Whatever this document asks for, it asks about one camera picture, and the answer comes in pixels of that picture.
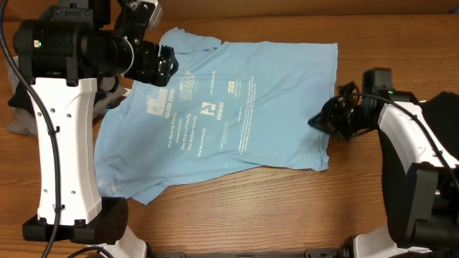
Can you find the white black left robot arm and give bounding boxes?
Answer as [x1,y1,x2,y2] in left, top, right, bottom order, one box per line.
[9,0,179,257]

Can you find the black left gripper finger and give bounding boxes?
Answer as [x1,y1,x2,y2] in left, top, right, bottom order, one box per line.
[159,44,179,72]
[157,57,176,86]

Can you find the light blue printed t-shirt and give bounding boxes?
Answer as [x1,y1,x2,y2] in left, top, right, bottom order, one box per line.
[95,28,338,204]

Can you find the black garment pile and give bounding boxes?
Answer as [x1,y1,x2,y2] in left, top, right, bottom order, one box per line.
[377,92,458,231]

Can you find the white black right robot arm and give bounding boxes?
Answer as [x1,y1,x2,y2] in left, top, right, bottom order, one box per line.
[305,90,458,257]

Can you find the black folded polo shirt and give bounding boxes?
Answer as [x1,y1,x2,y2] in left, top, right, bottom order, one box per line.
[7,80,119,118]

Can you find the grey folded garment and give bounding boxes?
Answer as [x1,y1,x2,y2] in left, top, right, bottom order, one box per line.
[6,64,129,136]

